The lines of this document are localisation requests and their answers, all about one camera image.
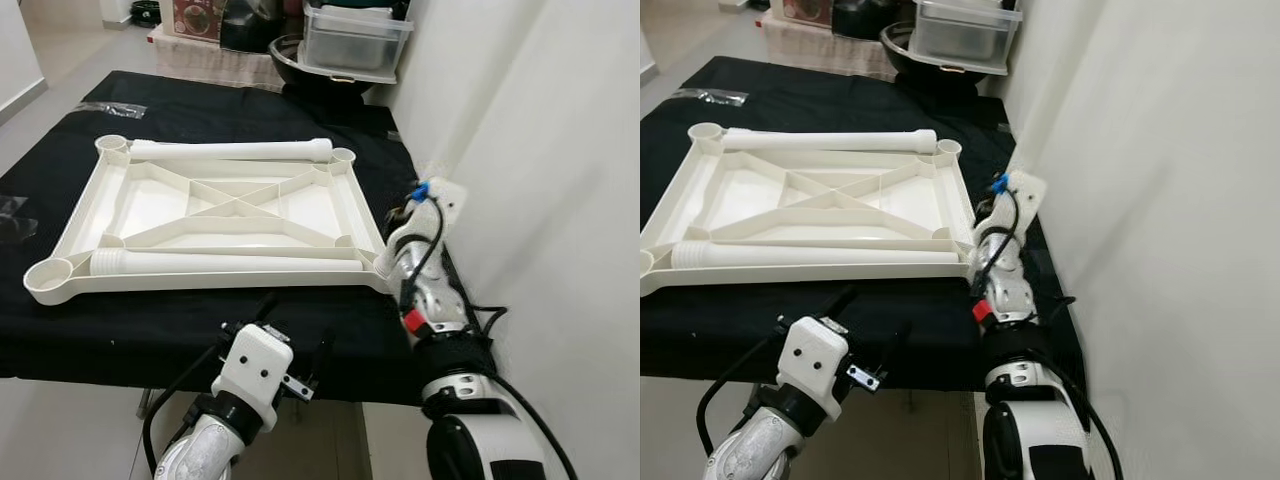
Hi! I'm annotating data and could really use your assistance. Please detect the black table cloth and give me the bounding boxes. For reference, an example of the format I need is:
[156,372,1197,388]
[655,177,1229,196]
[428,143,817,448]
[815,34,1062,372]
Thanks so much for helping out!
[0,70,471,406]
[640,55,1086,393]

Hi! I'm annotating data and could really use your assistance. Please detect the white plastic table top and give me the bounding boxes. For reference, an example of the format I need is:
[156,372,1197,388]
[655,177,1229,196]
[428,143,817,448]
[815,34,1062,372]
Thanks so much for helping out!
[22,133,401,306]
[640,122,986,298]

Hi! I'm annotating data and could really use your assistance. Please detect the black wok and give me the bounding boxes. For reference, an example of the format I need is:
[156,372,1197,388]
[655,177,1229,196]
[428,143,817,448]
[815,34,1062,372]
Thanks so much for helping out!
[268,35,401,101]
[880,22,1011,96]

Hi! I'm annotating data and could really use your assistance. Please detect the clear plastic storage box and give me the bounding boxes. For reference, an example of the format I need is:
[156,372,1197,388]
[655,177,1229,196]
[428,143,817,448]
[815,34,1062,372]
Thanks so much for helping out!
[912,0,1023,76]
[298,0,416,83]

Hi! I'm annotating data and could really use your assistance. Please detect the dark green box lid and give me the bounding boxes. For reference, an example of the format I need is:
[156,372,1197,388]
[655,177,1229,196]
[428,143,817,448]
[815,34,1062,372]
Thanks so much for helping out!
[315,0,411,15]

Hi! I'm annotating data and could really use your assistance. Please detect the beige bench cover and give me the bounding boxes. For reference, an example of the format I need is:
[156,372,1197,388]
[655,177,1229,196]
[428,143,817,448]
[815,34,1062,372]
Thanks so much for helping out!
[762,15,901,83]
[148,25,291,93]

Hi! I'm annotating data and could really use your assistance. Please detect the black bag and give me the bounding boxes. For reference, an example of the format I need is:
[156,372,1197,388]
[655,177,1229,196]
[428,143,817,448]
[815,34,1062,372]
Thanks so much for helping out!
[830,0,896,41]
[218,0,286,53]

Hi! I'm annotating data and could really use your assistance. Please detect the long clear tape strip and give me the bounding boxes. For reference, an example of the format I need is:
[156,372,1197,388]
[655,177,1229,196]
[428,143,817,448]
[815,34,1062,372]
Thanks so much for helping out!
[672,88,749,107]
[75,100,148,119]

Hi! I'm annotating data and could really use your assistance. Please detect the crossed clear tape strips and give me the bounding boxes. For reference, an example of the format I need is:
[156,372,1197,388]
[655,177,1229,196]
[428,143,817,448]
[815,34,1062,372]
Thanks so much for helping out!
[0,195,39,241]

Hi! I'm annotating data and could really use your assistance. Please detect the red printed carton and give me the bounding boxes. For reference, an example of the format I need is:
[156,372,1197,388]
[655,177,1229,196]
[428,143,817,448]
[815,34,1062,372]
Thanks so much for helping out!
[780,0,836,29]
[172,0,229,41]

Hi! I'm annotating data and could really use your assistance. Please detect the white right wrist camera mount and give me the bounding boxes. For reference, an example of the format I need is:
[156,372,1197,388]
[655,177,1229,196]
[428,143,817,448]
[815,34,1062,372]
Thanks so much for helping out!
[403,177,465,246]
[985,168,1049,236]

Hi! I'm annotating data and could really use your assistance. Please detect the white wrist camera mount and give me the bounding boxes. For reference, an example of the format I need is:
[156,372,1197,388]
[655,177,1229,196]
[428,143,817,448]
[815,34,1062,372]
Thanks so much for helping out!
[775,315,853,421]
[210,322,295,433]
[403,177,465,246]
[985,168,1049,236]

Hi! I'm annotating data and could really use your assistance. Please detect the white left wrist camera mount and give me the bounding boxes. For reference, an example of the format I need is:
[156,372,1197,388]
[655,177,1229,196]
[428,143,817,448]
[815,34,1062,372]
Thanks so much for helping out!
[775,315,853,421]
[210,322,295,433]

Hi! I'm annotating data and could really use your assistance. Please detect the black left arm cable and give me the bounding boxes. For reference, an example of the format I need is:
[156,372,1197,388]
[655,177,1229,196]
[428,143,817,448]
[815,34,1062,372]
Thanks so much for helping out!
[142,340,226,476]
[695,335,786,456]

